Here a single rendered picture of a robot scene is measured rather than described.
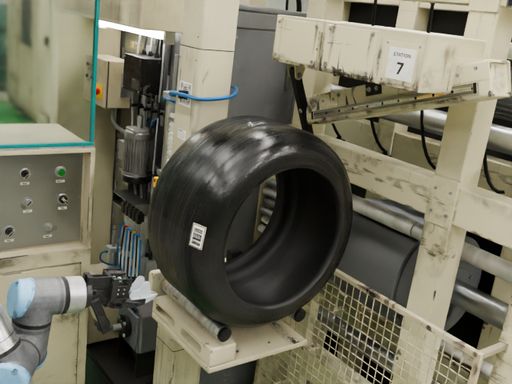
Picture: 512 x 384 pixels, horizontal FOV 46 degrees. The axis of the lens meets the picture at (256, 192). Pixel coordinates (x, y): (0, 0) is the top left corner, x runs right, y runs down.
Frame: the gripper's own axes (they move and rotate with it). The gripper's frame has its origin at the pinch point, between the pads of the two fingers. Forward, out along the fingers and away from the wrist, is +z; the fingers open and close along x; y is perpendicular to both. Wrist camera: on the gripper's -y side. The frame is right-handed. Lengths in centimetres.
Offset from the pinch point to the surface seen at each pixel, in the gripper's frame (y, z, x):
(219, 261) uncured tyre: 15.1, 10.2, -12.7
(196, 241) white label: 19.9, 3.1, -10.7
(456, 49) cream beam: 81, 54, -33
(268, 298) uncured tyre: -4.3, 43.0, 1.5
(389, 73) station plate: 71, 43, -23
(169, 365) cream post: -43, 31, 30
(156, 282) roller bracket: -8.4, 16.5, 26.0
